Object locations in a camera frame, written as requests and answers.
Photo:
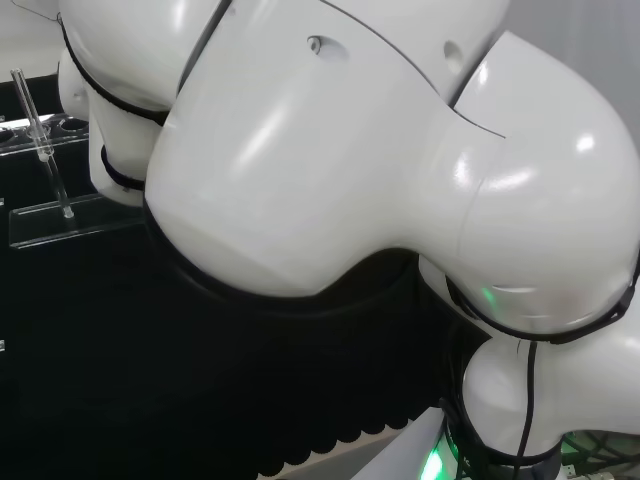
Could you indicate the clear acrylic funnel stand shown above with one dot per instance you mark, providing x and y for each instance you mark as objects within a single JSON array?
[{"x": 45, "y": 227}]

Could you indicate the black bench cloth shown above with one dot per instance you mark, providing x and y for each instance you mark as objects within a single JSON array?
[{"x": 150, "y": 375}]

